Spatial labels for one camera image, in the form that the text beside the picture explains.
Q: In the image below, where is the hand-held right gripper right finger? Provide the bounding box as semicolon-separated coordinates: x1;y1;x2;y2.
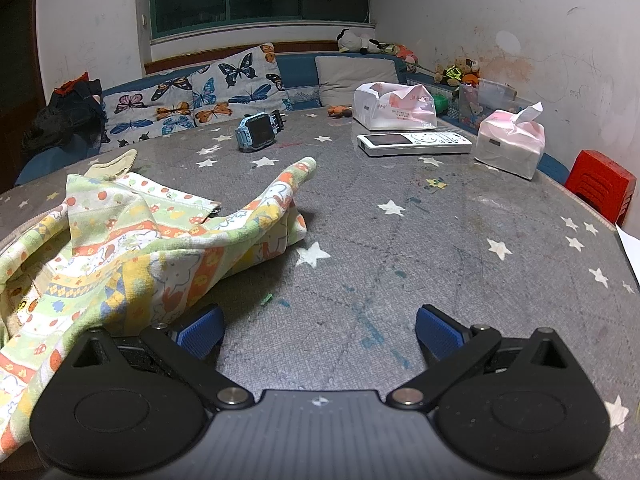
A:
386;304;578;409

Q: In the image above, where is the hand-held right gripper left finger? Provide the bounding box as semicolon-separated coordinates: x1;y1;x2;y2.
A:
62;304;255;411

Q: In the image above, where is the printed children's pajama top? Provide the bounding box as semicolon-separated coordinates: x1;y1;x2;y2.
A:
0;149;319;447

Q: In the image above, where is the pile of dark clothes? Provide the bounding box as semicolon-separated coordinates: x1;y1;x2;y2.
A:
20;72;109;162

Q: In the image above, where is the white remote control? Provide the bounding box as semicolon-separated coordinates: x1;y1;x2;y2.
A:
356;131;473;158

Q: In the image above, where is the tall pink tissue pack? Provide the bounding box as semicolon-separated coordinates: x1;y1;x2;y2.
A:
472;101;546;181

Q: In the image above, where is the blue children's smart watch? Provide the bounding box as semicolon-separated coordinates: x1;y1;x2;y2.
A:
235;109;287;154

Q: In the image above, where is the white paper sheet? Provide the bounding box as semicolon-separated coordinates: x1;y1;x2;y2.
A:
614;224;640;282

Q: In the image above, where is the red plastic stool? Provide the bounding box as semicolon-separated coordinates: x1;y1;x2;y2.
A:
565;149;639;227

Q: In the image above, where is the flat white tissue pack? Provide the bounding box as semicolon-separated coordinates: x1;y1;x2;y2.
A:
352;81;439;131

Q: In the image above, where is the butterfly print pillow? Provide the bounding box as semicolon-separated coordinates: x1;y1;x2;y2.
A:
101;67;211;150
191;42;294;127

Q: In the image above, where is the clear plastic storage box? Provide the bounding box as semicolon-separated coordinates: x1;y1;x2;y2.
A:
456;79;519;127

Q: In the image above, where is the pile of small plush toys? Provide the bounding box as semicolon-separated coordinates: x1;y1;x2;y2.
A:
432;56;482;87

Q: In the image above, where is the beige pillow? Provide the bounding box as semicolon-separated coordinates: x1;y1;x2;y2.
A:
314;55;401;107

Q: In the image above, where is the blue bench sofa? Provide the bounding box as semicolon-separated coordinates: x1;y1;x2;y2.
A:
15;51;571;187

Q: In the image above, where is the black and white plush toy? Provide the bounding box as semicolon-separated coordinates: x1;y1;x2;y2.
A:
337;28;397;56

